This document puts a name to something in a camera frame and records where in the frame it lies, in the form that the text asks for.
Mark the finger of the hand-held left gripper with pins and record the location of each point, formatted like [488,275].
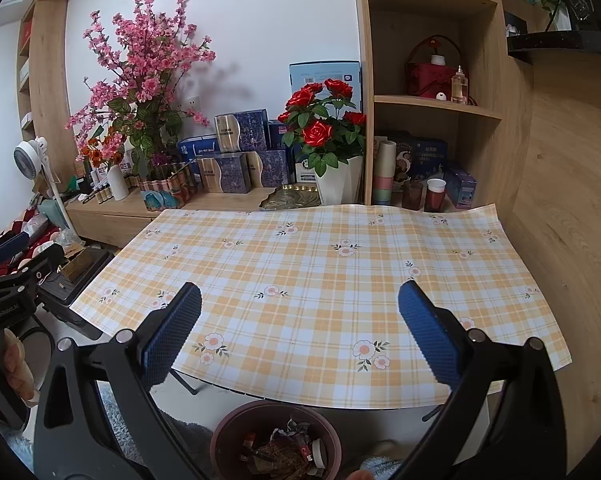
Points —
[43,262]
[5,250]

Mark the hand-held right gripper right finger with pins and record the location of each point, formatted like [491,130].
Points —
[430,332]

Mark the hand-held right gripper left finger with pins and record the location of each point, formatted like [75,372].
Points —
[173,332]

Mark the brown round plastic bin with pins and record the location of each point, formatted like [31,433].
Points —
[225,440]

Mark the pile of wrappers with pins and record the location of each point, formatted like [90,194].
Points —
[285,452]

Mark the person's left hand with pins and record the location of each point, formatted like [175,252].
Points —
[20,365]

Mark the red white checkered blanket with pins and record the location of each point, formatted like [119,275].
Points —
[25,230]

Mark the small cardboard box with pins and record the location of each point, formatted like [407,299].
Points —
[78,265]

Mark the black storage case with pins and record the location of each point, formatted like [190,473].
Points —
[93,300]

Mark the row of small amber bottles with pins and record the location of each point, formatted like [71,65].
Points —
[98,192]

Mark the white desk fan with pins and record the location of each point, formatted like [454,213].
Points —
[30,155]

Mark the orange artificial flowers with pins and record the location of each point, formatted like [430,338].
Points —
[95,152]

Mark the red paper cup white lid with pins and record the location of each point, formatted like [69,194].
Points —
[435,195]

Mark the brown glass tumbler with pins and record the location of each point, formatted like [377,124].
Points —
[412,195]

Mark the small blue carton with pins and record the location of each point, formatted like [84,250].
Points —
[460,187]

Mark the purple artificial flowers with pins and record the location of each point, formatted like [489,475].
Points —
[158,162]

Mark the stack of pastel cups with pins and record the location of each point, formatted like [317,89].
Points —
[385,170]

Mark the wooden side bookshelf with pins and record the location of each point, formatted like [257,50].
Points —
[45,85]

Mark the white faceted flower pot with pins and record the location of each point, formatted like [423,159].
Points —
[338,182]

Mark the blue cartoon gift box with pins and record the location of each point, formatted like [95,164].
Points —
[425,155]

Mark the gold leaf-shaped tray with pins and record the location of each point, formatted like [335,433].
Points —
[288,195]

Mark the flat blue box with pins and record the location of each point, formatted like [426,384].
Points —
[198,145]

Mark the blue white box round emblem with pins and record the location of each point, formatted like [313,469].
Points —
[305,167]

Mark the dark blue box red logo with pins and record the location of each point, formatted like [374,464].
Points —
[278,132]

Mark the red rose bouquet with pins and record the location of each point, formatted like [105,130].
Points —
[325,125]

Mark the pink blossom flower arrangement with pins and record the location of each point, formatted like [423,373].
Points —
[145,50]

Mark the small white round gadget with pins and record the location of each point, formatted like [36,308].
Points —
[440,96]

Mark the glass perfume bottle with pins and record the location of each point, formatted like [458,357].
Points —
[459,85]

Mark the light blue cardboard box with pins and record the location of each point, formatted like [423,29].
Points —
[325,72]

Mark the wooden shelf unit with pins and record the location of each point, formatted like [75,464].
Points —
[365,35]

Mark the black countertop ledge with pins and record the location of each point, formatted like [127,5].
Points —
[555,42]

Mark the small white vase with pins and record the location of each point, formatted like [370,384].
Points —
[558,17]

